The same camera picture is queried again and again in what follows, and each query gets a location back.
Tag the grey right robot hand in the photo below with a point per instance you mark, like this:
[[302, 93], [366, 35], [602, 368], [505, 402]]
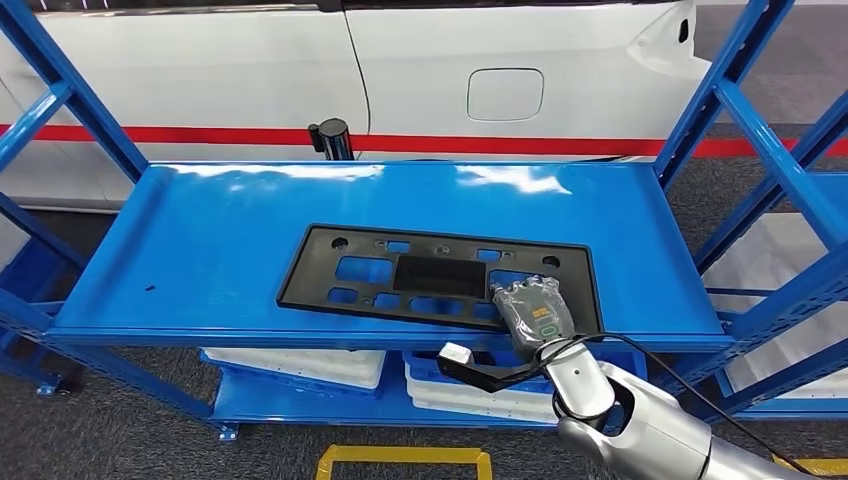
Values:
[[533, 314]]

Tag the black stanchion post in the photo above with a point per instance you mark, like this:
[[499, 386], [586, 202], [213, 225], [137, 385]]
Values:
[[333, 139]]

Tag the red barrier belt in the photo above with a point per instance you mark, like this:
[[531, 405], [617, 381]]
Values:
[[199, 136]]

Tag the black plastic panel part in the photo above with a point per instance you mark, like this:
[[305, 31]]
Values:
[[311, 278]]

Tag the white car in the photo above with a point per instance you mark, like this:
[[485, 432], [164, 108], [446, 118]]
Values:
[[199, 66]]

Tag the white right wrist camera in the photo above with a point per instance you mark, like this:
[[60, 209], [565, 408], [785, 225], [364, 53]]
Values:
[[456, 354]]

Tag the black camera bracket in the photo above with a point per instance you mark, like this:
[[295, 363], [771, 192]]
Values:
[[490, 383]]

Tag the white panel stack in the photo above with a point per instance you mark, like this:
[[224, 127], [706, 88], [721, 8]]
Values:
[[755, 265]]

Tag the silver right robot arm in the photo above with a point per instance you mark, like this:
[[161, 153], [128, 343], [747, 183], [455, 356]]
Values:
[[656, 437]]

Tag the blue metal shelf rack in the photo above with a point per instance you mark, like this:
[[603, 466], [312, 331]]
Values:
[[199, 232], [835, 192]]

